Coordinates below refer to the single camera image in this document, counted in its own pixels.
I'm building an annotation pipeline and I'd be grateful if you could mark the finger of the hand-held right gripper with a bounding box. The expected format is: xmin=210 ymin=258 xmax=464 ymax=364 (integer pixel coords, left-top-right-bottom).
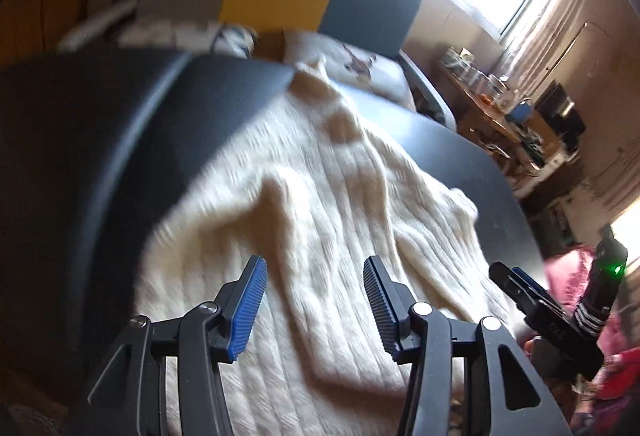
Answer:
xmin=511 ymin=267 xmax=563 ymax=314
xmin=489 ymin=262 xmax=536 ymax=312

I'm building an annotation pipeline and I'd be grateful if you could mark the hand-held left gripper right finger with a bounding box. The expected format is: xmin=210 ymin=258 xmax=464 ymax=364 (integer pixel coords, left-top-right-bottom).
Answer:
xmin=362 ymin=256 xmax=573 ymax=436

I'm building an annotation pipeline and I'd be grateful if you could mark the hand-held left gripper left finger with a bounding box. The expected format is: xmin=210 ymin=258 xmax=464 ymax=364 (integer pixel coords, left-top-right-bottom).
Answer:
xmin=87 ymin=255 xmax=268 ymax=436

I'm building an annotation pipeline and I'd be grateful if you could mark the white knit sweater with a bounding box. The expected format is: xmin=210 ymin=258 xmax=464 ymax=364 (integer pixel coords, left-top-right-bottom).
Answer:
xmin=132 ymin=58 xmax=516 ymax=436

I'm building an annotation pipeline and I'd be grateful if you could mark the pink cloth pile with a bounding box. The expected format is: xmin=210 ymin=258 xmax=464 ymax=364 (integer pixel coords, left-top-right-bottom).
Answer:
xmin=545 ymin=243 xmax=640 ymax=436

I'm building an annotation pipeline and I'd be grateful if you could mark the small bright window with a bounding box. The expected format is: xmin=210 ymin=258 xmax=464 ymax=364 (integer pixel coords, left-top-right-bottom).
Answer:
xmin=612 ymin=211 xmax=640 ymax=267

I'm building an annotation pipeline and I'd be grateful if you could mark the cluttered wooden desk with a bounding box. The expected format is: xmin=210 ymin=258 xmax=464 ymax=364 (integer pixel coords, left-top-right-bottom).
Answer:
xmin=440 ymin=46 xmax=581 ymax=177

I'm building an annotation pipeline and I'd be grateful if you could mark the black box appliance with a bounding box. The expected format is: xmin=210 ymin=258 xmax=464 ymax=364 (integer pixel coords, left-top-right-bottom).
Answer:
xmin=537 ymin=83 xmax=586 ymax=137

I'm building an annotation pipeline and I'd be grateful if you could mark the row of glass jars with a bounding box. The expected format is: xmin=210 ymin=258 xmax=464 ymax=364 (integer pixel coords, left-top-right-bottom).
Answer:
xmin=442 ymin=47 xmax=511 ymax=107

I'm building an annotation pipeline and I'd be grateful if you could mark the black leather ottoman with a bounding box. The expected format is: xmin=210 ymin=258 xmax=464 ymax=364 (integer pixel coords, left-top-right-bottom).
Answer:
xmin=0 ymin=48 xmax=546 ymax=436

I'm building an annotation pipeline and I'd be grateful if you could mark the deer print pillow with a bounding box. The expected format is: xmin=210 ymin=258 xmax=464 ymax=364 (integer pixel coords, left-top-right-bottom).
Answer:
xmin=282 ymin=30 xmax=418 ymax=109

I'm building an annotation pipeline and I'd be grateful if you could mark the beige curtain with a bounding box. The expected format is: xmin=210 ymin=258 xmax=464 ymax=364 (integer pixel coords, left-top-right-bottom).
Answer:
xmin=500 ymin=0 xmax=601 ymax=102

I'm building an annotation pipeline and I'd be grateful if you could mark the triangle pattern pillow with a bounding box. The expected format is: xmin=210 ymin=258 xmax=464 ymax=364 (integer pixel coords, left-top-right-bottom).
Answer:
xmin=117 ymin=16 xmax=258 ymax=59

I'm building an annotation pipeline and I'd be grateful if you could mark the brown wooden cabinet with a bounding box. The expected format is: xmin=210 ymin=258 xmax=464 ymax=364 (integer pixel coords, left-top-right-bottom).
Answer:
xmin=0 ymin=0 xmax=96 ymax=67

